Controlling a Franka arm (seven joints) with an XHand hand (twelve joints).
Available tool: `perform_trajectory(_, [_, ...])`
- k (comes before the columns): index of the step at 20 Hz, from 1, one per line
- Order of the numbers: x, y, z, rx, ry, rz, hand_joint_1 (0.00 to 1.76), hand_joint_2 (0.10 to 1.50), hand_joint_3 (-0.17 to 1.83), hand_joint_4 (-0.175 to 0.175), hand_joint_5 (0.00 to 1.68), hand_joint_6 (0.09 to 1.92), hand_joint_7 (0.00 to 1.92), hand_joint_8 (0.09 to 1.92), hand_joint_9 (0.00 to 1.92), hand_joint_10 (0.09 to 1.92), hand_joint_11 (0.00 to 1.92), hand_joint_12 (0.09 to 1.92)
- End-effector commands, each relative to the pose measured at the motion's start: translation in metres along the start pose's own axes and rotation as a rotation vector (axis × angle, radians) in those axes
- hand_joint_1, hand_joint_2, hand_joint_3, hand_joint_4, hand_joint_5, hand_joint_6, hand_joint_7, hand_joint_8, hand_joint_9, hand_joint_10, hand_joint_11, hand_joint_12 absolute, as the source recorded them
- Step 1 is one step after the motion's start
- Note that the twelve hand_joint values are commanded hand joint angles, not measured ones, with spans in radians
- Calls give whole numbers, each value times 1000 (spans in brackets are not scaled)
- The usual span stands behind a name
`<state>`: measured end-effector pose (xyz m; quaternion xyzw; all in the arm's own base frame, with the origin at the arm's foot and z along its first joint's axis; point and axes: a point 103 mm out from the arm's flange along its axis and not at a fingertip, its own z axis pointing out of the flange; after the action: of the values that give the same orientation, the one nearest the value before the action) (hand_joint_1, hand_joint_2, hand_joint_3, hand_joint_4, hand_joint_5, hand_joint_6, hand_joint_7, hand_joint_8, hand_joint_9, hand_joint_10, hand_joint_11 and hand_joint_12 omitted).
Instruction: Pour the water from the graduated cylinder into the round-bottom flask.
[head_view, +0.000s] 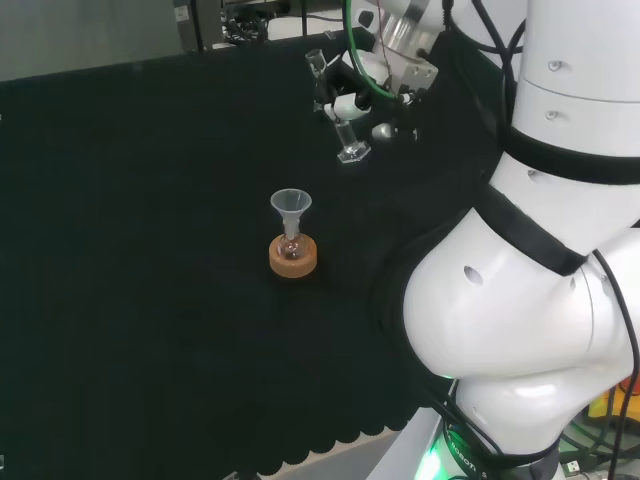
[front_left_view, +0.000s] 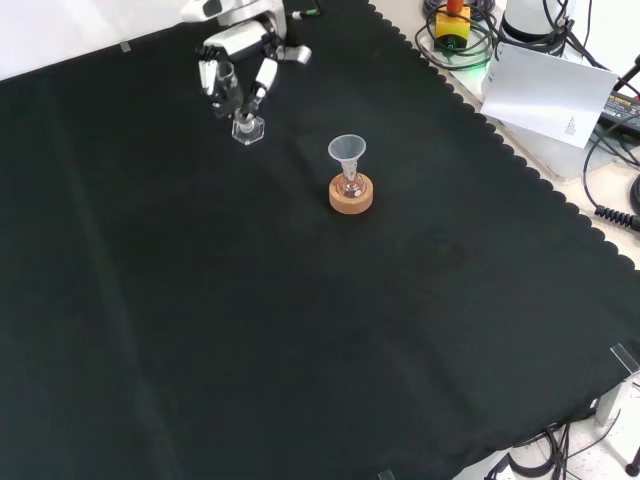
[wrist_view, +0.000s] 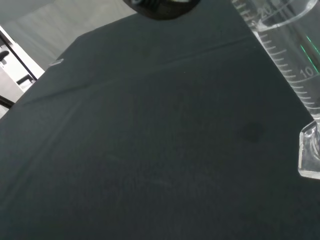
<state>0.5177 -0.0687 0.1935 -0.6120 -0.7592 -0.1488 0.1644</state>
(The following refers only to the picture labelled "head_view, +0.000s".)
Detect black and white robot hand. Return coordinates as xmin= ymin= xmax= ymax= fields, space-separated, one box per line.
xmin=314 ymin=48 xmax=441 ymax=146

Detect clear glass graduated cylinder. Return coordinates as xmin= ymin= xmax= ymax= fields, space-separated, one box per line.
xmin=304 ymin=48 xmax=372 ymax=167

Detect small glass round-bottom flask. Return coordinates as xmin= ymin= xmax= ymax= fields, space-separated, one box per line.
xmin=279 ymin=225 xmax=306 ymax=262

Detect clear plastic funnel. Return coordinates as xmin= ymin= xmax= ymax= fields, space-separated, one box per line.
xmin=270 ymin=188 xmax=314 ymax=236

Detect black bench cloth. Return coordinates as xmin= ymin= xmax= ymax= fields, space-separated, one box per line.
xmin=0 ymin=30 xmax=507 ymax=477

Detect yellow emergency stop button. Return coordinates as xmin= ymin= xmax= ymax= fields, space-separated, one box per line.
xmin=586 ymin=373 xmax=640 ymax=420

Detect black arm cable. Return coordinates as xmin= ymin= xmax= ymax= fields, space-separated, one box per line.
xmin=464 ymin=0 xmax=527 ymax=147

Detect cork ring stand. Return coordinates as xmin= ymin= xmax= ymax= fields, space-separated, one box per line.
xmin=267 ymin=233 xmax=319 ymax=278

